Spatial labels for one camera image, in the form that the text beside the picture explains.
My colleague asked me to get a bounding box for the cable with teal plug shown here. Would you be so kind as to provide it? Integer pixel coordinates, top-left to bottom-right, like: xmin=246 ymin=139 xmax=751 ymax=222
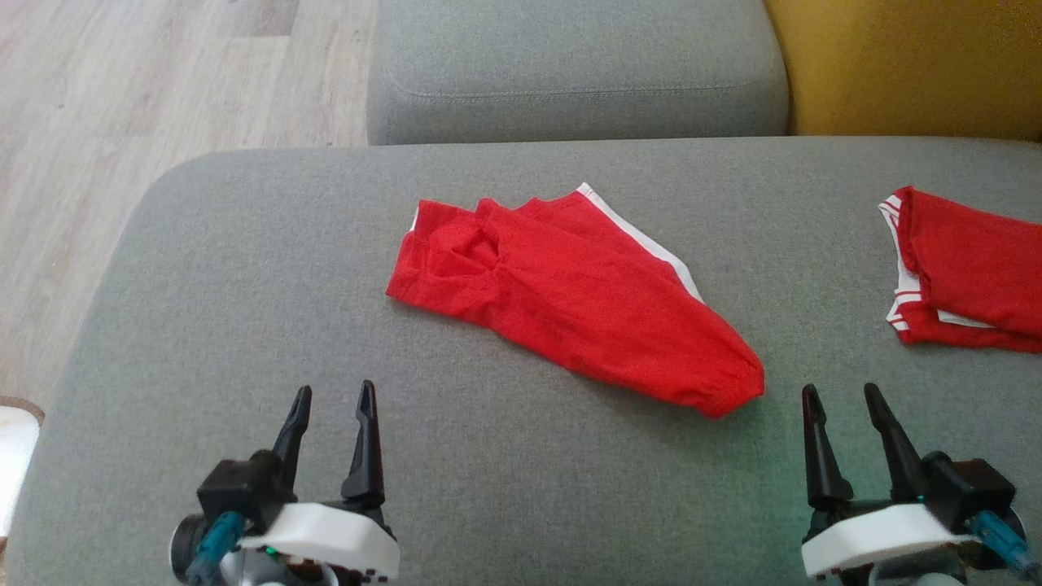
xmin=186 ymin=510 xmax=246 ymax=585
xmin=967 ymin=510 xmax=1033 ymax=564

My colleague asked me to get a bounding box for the grey fabric sofa seat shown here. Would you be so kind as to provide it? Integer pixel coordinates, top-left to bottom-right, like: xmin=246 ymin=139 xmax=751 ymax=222
xmin=3 ymin=136 xmax=1042 ymax=586

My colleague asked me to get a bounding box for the red mesh shorts white stripe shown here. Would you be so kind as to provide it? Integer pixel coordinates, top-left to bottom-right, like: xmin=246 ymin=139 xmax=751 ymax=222
xmin=384 ymin=181 xmax=767 ymax=421

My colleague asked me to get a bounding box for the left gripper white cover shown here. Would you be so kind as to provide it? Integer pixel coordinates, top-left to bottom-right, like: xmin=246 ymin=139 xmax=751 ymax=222
xmin=169 ymin=379 xmax=401 ymax=586

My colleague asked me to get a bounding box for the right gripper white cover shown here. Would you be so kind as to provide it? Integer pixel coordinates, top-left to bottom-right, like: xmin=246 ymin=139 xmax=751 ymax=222
xmin=800 ymin=382 xmax=1030 ymax=586

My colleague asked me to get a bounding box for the red white printed jersey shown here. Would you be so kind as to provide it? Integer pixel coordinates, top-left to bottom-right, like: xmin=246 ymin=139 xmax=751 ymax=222
xmin=877 ymin=186 xmax=1042 ymax=356

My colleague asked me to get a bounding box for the yellow cushion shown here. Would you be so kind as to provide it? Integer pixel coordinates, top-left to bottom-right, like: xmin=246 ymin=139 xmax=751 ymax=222
xmin=763 ymin=0 xmax=1042 ymax=144

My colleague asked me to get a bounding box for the right cable with teal plug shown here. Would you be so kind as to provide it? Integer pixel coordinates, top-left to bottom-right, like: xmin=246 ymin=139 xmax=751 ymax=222
xmin=967 ymin=510 xmax=1033 ymax=564

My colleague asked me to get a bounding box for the left cable with teal plug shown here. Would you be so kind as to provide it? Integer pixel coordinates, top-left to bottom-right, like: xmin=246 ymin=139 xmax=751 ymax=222
xmin=186 ymin=510 xmax=246 ymax=585

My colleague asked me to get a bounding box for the white laundry basket brown rim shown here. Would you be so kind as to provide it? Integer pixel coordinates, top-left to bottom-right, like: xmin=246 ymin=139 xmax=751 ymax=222
xmin=0 ymin=396 xmax=46 ymax=540

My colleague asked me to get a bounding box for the grey sofa back cushion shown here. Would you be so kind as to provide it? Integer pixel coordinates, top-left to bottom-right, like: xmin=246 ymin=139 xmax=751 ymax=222
xmin=366 ymin=0 xmax=791 ymax=148

